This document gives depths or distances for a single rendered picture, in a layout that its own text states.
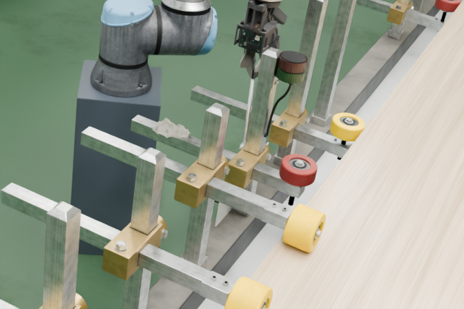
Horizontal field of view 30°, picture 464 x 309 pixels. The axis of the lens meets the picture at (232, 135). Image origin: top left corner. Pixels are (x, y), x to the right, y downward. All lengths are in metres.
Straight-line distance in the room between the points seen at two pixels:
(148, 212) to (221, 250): 0.47
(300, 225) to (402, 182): 0.39
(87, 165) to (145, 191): 1.28
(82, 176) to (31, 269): 0.36
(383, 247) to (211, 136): 0.40
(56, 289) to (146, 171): 0.26
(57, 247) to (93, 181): 1.51
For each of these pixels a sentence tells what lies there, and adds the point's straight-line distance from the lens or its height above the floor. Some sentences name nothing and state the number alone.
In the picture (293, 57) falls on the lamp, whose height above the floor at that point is 1.13.
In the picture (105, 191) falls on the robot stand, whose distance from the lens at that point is 2.79.
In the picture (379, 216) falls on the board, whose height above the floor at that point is 0.90.
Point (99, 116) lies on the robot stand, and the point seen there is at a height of 0.54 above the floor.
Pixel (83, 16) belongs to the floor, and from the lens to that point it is 4.54.
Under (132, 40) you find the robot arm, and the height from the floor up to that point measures 0.78.
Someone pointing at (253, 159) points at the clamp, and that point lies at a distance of 1.93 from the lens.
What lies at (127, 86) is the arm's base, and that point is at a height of 0.64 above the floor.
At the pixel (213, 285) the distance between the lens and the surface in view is 1.45.
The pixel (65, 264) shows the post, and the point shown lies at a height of 1.08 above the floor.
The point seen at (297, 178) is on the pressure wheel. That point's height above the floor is 0.89.
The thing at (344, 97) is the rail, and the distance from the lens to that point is 2.63.
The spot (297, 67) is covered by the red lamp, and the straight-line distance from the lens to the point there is 1.81.
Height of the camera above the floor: 1.92
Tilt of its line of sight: 32 degrees down
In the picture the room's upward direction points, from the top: 10 degrees clockwise
